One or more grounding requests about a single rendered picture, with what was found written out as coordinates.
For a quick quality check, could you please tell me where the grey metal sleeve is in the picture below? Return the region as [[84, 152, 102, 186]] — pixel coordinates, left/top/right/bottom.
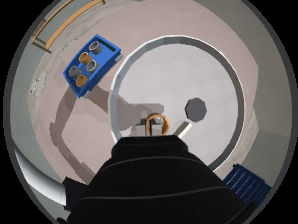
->
[[86, 60, 100, 74], [89, 41, 102, 55], [69, 66, 82, 79]]

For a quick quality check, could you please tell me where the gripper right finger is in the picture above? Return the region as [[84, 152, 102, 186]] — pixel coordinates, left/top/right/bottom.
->
[[149, 118, 162, 136]]

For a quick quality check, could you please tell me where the grey round turntable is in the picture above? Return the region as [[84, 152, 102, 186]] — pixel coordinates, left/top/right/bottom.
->
[[108, 35, 245, 172]]

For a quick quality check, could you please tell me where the bronze bushing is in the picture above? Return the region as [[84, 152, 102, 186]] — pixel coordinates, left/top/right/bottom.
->
[[146, 113, 169, 135], [76, 75, 89, 87], [79, 52, 92, 65]]

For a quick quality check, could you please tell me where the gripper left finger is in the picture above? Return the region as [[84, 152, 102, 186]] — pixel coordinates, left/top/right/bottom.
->
[[135, 119, 147, 137]]

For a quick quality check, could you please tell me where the blue crate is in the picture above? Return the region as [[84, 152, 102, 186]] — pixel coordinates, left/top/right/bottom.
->
[[63, 34, 124, 99]]

